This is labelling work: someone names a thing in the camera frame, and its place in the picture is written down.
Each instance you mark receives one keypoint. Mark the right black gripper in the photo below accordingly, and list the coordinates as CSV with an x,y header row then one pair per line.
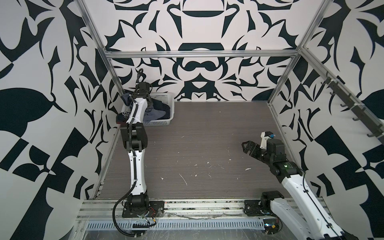
x,y
257,147

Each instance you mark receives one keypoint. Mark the blue grey tank top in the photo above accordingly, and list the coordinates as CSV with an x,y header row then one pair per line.
x,y
145,110

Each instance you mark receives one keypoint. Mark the white plastic laundry basket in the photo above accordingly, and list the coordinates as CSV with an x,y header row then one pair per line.
x,y
166,98

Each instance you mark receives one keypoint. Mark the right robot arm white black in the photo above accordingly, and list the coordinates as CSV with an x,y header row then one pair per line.
x,y
313,222

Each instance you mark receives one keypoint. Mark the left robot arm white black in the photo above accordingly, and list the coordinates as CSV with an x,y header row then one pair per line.
x,y
135,141

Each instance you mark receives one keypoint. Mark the black printed tank top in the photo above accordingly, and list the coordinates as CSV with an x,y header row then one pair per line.
x,y
122,118

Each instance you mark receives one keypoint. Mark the small electronics board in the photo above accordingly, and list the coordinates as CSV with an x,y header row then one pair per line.
x,y
271,226

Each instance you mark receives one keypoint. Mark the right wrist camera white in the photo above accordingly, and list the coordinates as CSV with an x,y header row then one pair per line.
x,y
266,136

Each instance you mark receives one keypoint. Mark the aluminium frame crossbar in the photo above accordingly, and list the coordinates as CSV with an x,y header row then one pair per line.
x,y
201,54

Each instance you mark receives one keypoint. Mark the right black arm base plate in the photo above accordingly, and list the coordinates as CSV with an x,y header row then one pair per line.
x,y
260,207

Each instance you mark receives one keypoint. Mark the black wall hook rack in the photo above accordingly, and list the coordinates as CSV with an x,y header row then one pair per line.
x,y
361,111

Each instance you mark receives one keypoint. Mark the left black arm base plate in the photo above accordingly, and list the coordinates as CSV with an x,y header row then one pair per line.
x,y
152,210

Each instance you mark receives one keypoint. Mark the white slotted cable duct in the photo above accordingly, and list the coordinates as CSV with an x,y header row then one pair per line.
x,y
184,224

